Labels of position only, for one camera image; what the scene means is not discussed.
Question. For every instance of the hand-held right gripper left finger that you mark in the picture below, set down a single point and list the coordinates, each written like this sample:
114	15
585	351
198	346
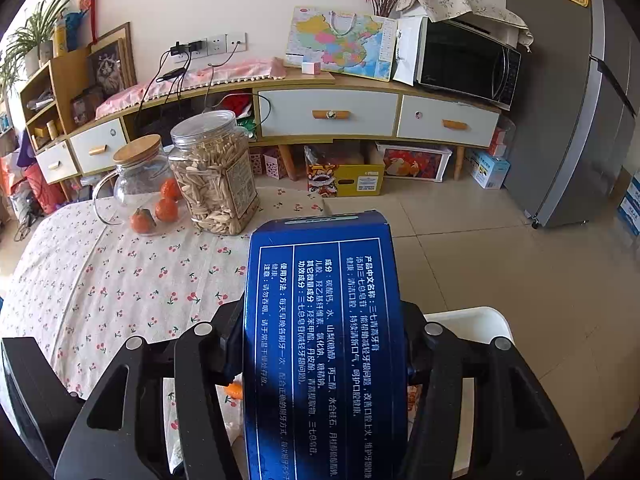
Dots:
227	340

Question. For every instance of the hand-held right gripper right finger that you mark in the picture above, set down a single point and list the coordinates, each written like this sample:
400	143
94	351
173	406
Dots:
420	345

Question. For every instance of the blue carton box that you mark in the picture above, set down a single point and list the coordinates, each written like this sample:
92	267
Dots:
325	335

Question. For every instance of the orange peel piece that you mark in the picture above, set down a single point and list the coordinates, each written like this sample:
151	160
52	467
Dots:
233	391

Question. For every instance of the cherry print tablecloth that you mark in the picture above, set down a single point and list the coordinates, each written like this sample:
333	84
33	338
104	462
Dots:
125	280

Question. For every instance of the orange persimmon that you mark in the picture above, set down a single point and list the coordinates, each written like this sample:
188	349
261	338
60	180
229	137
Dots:
142	221
171	188
166	209

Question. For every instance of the clear plastic seed jar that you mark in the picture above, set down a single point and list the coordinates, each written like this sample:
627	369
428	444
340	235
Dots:
215	185

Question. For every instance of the yellow blue cardboard box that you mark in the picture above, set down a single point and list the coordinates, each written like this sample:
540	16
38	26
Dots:
360	180

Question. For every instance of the pink lattice box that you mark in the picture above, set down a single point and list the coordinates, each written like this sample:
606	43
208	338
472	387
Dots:
275	165
256	163

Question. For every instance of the white storage box red picture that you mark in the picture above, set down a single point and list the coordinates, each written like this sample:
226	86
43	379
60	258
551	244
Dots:
415	162

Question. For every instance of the blue white carton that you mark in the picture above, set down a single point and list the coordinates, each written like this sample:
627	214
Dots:
630	205
490	170

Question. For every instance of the glass jar with wooden lid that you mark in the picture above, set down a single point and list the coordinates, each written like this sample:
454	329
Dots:
137	147

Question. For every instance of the red cloth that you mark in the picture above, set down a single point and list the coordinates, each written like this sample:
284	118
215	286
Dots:
240	105

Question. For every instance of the small white drawer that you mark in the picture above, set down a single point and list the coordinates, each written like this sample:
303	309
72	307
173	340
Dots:
57	162

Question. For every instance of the white drawer with round lock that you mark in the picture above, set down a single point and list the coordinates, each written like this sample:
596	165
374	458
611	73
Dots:
100	135

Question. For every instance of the wide white drawer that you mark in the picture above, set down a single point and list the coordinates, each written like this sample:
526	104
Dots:
327	102

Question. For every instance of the pink cloth runner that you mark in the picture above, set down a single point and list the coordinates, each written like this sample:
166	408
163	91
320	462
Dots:
240	70

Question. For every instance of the black power adapter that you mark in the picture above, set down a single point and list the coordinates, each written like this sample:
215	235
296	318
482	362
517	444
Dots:
170	75

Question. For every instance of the long low wooden cabinet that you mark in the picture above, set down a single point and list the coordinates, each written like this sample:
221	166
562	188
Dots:
310	81

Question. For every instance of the dark brown plastic jar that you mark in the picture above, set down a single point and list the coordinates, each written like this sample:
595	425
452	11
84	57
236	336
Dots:
85	105

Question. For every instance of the grey refrigerator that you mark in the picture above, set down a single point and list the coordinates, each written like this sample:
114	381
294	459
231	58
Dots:
565	110

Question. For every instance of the small pink white box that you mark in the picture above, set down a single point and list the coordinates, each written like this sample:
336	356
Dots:
312	68

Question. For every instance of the black microwave oven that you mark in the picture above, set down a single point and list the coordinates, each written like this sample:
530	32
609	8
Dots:
465	60

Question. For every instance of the white paper bag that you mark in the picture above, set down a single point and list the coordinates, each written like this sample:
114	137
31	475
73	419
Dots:
407	50

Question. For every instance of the framed cat picture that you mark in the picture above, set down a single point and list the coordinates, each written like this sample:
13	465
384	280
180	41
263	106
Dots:
110	67

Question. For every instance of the tall wooden shelf unit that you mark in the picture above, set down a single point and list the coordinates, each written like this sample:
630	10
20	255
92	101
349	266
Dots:
70	75

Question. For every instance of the colourful map board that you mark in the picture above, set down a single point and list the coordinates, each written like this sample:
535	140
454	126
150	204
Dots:
340	40

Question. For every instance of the green potted plant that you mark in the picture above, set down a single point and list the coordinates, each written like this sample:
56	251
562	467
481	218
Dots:
35	25

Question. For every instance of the white wall socket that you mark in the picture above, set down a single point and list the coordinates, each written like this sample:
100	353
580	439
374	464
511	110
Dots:
217	43
198	47
236	41

